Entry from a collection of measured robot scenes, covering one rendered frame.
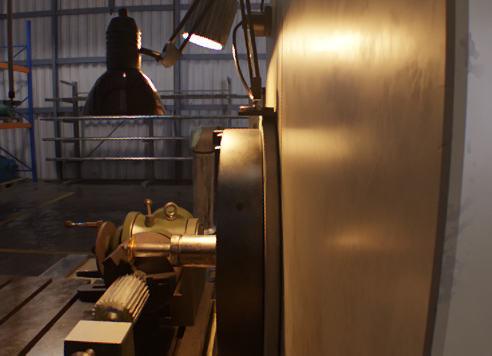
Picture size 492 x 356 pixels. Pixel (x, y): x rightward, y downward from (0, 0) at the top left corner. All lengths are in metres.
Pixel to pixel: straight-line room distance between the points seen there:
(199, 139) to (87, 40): 9.60
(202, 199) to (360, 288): 1.93
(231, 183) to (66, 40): 11.11
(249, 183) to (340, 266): 0.48
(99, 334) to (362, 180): 0.67
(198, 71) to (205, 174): 8.57
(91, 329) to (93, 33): 10.81
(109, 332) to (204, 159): 1.37
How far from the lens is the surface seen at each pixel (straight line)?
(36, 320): 1.38
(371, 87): 0.16
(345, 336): 0.21
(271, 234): 0.61
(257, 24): 0.94
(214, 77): 10.48
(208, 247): 0.90
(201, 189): 2.07
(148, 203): 1.32
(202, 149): 2.01
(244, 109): 0.74
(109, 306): 0.85
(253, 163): 0.72
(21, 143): 12.21
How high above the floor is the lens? 1.60
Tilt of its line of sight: 8 degrees down
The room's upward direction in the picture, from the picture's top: straight up
